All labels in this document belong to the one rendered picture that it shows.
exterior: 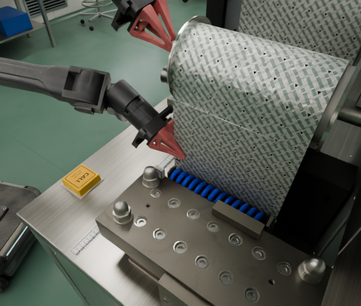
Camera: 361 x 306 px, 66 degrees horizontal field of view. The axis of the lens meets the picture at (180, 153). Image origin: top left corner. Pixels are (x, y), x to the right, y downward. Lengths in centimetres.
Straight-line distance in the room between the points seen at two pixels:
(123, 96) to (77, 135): 184
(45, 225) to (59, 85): 33
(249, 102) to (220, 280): 28
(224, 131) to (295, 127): 12
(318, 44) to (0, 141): 236
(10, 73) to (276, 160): 52
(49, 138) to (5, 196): 78
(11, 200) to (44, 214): 102
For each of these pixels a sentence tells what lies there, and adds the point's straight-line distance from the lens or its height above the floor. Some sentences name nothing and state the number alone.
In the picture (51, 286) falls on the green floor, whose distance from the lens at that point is 171.
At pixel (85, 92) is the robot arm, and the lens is 59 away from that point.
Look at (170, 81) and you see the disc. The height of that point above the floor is 124.
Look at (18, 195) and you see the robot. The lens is 179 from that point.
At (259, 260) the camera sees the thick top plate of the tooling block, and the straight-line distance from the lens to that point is 52.
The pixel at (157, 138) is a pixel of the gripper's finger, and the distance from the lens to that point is 56.
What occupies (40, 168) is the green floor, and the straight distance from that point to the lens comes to 224.
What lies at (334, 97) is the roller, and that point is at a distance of 41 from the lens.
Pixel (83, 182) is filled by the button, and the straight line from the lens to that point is 77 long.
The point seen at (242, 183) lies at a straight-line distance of 54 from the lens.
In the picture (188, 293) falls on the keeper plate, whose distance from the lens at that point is 49.
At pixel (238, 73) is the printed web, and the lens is 43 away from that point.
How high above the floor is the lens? 149
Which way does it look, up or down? 45 degrees down
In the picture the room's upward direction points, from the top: straight up
